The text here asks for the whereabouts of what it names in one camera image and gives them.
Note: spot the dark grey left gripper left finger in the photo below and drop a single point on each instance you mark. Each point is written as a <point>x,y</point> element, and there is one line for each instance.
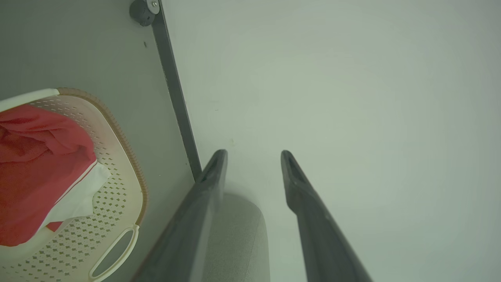
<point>195,219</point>

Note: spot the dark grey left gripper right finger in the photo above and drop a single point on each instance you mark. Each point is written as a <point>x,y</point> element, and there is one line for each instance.
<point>317,235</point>

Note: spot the grey fabric sofa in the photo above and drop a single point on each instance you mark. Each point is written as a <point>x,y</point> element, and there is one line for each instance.
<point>238,243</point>

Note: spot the grey table caster wheel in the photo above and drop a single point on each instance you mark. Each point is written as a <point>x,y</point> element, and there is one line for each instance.
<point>141,11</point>

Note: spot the cream perforated laundry basket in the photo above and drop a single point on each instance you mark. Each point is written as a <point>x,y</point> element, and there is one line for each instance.
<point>113,203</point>

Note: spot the dark grey baseboard strip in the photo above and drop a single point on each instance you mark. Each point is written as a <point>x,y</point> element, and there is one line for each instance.
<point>176,98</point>

